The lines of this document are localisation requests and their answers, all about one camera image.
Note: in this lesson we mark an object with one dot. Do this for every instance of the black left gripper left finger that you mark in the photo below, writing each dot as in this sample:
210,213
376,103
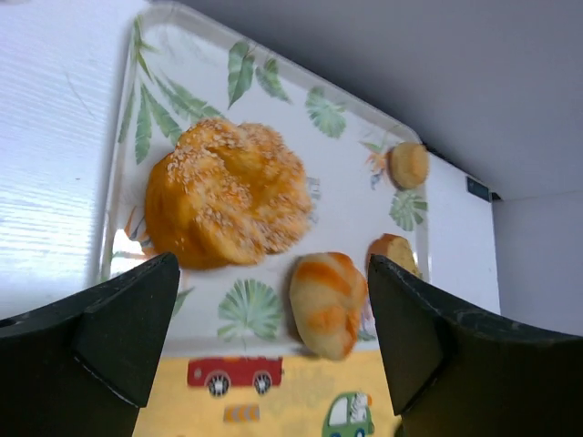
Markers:
85,365

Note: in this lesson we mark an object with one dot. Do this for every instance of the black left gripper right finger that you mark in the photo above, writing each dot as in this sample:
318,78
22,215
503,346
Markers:
454,369

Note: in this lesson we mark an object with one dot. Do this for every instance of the twisted orange-striped bread roll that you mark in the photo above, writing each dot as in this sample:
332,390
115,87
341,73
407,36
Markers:
327,294

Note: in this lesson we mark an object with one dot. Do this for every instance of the toasted bread slice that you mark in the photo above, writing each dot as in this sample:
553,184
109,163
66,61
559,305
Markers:
397,249

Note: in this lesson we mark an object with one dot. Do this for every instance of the large sesame bundt bread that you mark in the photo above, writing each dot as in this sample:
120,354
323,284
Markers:
227,195

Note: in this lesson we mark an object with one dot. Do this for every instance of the yellow vehicle-print placemat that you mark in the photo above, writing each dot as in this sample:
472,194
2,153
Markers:
295,408

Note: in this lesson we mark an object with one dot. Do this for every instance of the black label sticker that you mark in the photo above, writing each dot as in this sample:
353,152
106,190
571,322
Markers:
477,189

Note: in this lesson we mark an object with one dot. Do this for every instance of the small round muffin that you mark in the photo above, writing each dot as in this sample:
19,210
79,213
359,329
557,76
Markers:
409,165

